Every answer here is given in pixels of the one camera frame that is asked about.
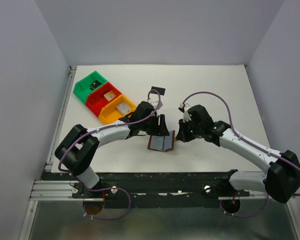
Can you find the aluminium rail frame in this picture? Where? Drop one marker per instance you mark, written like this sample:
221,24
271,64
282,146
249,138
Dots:
32,206

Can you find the silver card in yellow bin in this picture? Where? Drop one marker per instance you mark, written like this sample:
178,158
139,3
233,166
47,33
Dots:
123,108

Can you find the yellow plastic bin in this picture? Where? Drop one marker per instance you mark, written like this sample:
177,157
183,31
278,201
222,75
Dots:
110,114

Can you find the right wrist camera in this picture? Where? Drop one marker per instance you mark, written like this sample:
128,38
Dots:
184,107

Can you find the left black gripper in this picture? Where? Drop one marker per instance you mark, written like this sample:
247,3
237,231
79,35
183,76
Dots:
161,130

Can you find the green plastic bin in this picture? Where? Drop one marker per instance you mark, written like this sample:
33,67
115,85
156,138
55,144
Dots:
82,88

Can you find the brown leather card holder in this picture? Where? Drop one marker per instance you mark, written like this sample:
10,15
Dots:
162,143

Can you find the red plastic bin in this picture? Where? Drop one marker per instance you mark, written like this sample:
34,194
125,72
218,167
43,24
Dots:
96,101

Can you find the black credit card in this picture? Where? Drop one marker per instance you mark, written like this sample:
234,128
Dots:
160,90

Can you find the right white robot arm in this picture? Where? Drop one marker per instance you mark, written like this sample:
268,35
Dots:
280,171

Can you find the gold card in red bin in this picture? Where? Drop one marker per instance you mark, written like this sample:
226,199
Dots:
109,96

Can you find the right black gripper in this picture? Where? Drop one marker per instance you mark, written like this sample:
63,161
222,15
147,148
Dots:
182,134

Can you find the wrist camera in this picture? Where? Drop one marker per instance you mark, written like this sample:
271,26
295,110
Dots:
184,107
157,104

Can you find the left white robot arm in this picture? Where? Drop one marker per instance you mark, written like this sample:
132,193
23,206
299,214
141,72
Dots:
76,151

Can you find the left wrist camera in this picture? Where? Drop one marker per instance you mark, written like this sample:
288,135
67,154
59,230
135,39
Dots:
157,104

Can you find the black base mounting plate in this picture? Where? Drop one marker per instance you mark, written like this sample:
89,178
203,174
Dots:
151,190

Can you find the black card in green bin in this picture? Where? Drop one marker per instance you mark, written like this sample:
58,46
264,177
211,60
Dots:
94,85

